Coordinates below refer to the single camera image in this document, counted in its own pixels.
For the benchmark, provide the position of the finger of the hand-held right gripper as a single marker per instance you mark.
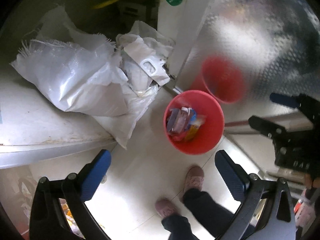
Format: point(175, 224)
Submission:
point(282, 99)
point(262, 125)

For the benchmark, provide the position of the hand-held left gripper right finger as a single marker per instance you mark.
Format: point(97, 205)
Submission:
point(228, 175)

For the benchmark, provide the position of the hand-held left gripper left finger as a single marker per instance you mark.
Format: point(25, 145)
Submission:
point(96, 175)

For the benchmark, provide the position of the red plastic bucket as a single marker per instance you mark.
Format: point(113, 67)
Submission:
point(212, 130)

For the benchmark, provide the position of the yellow snack wrapper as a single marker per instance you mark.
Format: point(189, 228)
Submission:
point(192, 132)

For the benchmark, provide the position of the blue wrapper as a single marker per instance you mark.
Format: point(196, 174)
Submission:
point(193, 115)

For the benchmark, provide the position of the trash wrappers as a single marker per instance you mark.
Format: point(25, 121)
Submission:
point(178, 121)

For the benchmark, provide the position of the person's right hand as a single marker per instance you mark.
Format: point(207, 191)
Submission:
point(309, 180)

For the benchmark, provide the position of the pink right slipper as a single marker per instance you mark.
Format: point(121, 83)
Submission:
point(193, 180)

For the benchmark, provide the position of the pink slipper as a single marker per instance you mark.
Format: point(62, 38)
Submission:
point(193, 180)
point(165, 207)

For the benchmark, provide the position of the person's right leg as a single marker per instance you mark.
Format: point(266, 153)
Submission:
point(212, 210)

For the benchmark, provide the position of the person's leg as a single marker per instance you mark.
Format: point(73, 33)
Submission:
point(212, 210)
point(180, 227)

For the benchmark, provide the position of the small white woven sack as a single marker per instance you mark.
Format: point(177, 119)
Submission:
point(125, 127)

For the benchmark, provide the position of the pink left slipper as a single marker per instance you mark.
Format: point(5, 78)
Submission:
point(165, 207)

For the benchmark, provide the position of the person's left leg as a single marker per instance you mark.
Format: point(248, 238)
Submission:
point(180, 227)

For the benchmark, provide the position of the frosted glass door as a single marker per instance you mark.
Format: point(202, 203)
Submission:
point(250, 30)

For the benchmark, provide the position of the large white woven sack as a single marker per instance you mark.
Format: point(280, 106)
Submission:
point(75, 80)

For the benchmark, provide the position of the crumpled clear plastic bags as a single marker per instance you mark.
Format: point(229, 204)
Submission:
point(147, 45)

